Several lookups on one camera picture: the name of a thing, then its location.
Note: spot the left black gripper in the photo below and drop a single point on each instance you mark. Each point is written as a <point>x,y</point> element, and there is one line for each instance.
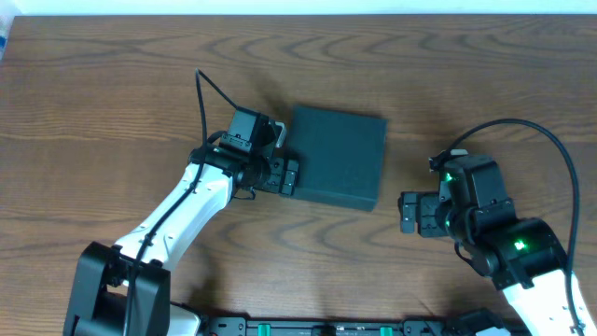
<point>280,175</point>

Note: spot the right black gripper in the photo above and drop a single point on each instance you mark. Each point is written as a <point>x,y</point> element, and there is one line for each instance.
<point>421,213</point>

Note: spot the dark green box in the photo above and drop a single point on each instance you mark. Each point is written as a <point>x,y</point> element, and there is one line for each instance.
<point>340,157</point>

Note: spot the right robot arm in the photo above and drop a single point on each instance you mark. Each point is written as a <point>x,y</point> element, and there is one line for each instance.
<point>522,256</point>

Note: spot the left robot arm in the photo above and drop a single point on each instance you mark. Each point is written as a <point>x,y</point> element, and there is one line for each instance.
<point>125,288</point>

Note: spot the white blue object at edge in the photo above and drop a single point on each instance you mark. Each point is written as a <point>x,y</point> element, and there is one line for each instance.
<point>5,24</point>

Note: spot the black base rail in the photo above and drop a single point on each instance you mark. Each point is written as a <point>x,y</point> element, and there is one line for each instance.
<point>350,326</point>

